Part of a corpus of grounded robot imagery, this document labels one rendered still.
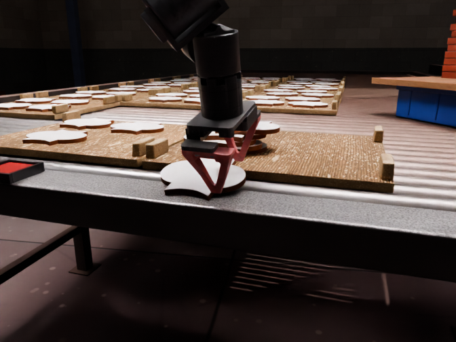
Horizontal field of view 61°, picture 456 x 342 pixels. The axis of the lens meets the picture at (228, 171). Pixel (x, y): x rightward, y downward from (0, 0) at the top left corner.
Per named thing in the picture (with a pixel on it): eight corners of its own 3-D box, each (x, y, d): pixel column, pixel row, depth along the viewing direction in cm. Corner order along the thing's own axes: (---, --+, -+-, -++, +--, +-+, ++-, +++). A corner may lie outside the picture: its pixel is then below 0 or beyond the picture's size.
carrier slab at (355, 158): (393, 193, 56) (395, 183, 55) (142, 169, 68) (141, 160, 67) (380, 143, 88) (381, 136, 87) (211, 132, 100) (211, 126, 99)
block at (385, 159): (393, 181, 56) (395, 163, 55) (380, 180, 57) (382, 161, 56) (390, 169, 62) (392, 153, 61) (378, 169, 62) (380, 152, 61)
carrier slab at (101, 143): (138, 167, 68) (137, 159, 68) (-33, 150, 81) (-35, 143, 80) (210, 132, 100) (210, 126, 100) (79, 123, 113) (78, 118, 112)
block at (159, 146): (154, 159, 68) (153, 144, 67) (144, 159, 68) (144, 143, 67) (169, 152, 73) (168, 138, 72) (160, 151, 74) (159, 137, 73)
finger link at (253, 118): (207, 174, 58) (199, 115, 54) (224, 153, 64) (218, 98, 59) (250, 178, 56) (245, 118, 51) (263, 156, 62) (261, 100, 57)
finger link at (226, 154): (186, 198, 53) (177, 135, 48) (207, 173, 58) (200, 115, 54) (233, 205, 50) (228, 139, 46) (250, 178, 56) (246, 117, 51)
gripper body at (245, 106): (186, 138, 50) (178, 82, 47) (216, 110, 58) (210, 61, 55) (233, 142, 48) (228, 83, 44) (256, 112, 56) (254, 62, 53)
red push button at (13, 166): (10, 182, 62) (9, 174, 62) (-18, 178, 64) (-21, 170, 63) (38, 172, 68) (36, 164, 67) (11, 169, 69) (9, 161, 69)
